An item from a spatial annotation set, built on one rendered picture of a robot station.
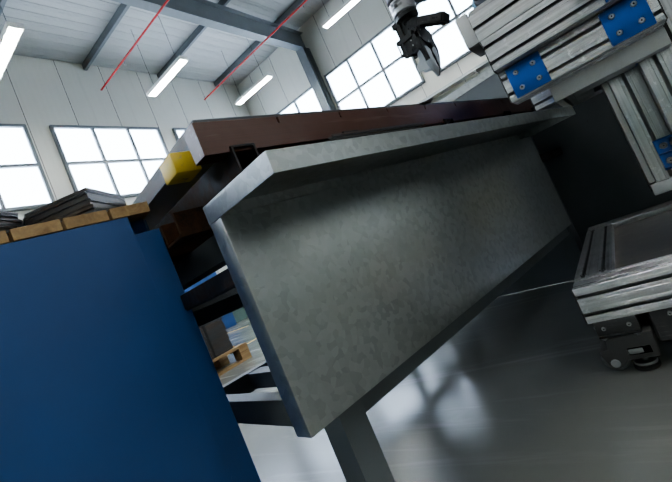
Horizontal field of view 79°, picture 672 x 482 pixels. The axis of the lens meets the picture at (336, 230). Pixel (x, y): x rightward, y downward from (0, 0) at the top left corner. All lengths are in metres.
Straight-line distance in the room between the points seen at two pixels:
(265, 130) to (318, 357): 0.42
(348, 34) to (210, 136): 11.92
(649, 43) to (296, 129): 0.91
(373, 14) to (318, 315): 11.81
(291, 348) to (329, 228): 0.23
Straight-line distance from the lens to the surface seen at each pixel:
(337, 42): 12.77
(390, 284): 0.81
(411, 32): 1.35
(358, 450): 0.84
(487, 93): 2.15
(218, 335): 3.88
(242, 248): 0.64
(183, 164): 0.80
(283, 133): 0.83
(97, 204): 0.95
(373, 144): 0.66
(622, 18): 1.27
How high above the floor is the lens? 0.53
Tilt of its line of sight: 3 degrees up
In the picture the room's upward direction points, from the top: 23 degrees counter-clockwise
